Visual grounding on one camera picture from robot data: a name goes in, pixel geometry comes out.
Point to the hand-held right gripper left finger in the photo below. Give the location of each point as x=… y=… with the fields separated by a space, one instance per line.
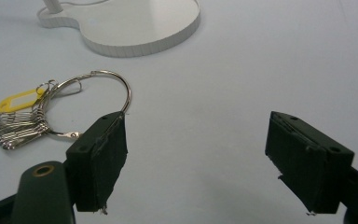
x=96 y=161

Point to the yellow key tag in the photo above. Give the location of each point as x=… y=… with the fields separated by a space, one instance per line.
x=4 y=105

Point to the white key holder stand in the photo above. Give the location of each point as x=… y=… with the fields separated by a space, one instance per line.
x=143 y=28

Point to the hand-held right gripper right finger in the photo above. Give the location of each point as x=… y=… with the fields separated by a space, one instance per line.
x=307 y=168

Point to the small keys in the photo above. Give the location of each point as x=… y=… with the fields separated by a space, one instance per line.
x=21 y=130

